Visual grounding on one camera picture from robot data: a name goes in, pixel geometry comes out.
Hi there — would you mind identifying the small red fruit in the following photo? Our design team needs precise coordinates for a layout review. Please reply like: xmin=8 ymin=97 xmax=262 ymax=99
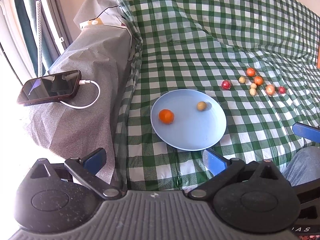
xmin=277 ymin=86 xmax=286 ymax=94

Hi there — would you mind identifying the pale orange fruit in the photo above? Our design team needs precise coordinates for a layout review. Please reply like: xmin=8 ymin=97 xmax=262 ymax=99
xmin=265 ymin=85 xmax=275 ymax=96

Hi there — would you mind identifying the orange-red fruit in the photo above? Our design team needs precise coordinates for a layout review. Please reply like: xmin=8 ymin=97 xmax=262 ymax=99
xmin=246 ymin=68 xmax=256 ymax=77

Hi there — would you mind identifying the blue jeans leg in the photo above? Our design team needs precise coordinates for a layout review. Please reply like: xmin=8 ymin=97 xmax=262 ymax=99
xmin=283 ymin=146 xmax=320 ymax=186

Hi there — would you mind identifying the light blue plate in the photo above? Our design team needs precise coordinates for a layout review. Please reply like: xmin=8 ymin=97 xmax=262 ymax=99
xmin=150 ymin=89 xmax=227 ymax=151

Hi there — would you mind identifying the black smartphone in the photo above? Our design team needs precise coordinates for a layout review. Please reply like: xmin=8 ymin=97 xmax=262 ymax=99
xmin=17 ymin=70 xmax=81 ymax=106

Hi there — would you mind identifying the green checkered cloth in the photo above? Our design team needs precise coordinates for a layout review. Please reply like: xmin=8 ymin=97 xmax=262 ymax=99
xmin=116 ymin=0 xmax=319 ymax=191

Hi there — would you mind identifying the grey sofa armrest cover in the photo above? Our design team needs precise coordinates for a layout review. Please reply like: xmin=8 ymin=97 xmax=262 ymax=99
xmin=23 ymin=0 xmax=139 ymax=183

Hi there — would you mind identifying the tan label on armrest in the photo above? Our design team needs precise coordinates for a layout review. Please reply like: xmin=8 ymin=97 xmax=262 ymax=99
xmin=79 ymin=18 xmax=103 ymax=30

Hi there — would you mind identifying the white charging cable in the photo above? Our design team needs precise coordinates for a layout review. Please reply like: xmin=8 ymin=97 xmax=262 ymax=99
xmin=59 ymin=79 xmax=101 ymax=110

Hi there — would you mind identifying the window frame with curtain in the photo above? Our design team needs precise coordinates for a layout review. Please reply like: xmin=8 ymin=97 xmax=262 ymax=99
xmin=1 ymin=0 xmax=72 ymax=85

